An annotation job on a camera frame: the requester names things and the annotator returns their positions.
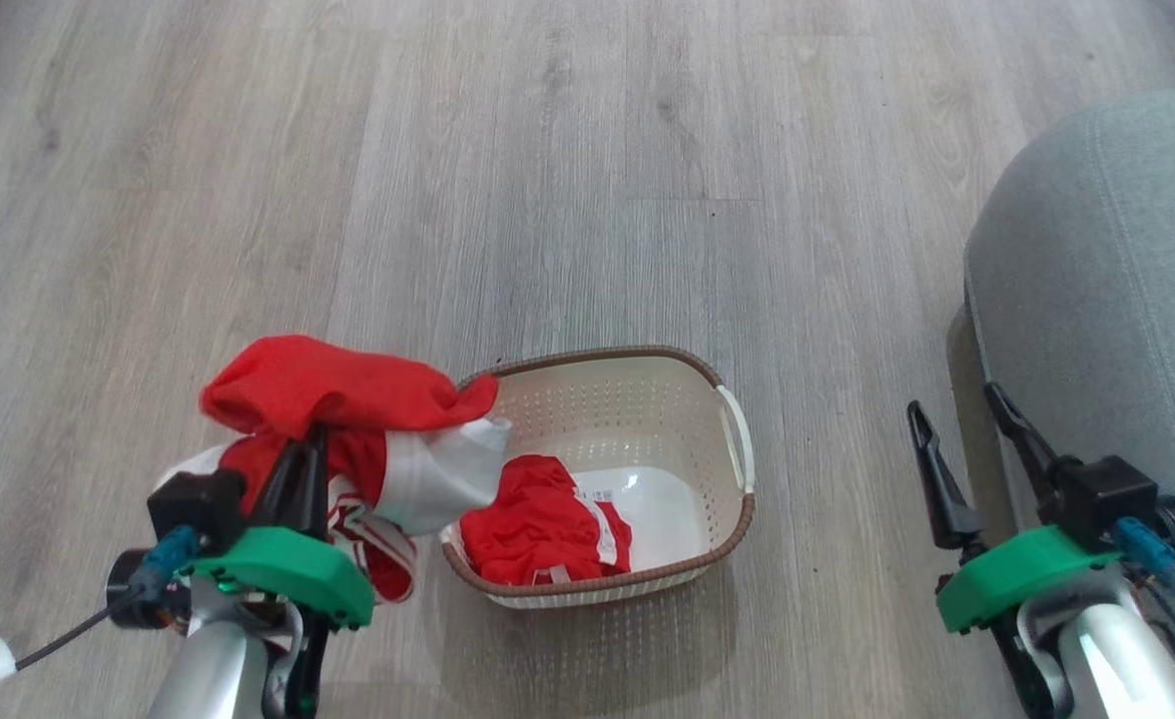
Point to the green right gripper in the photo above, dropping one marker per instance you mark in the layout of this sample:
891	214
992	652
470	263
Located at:
1021	579

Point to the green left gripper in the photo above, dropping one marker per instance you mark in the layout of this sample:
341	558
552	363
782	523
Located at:
283	574

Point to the red and white jersey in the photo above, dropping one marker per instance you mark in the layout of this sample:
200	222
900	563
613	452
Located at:
347	409

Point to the red garment with white trim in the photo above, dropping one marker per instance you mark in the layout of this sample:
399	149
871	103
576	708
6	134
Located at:
537	524

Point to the grey fabric sofa seat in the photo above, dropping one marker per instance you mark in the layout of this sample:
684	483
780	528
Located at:
1106	300

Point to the cream basket with brown rim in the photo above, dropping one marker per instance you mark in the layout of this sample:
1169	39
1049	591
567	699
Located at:
647	429

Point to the paper label sticker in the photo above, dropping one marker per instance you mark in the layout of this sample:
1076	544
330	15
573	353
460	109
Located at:
599	494

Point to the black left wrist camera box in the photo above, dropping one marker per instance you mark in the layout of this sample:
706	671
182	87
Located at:
198	504

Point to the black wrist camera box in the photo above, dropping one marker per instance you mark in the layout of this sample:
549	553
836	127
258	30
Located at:
198	504
1106	499

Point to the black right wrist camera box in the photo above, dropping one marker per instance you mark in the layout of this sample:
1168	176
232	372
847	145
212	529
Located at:
1106	499

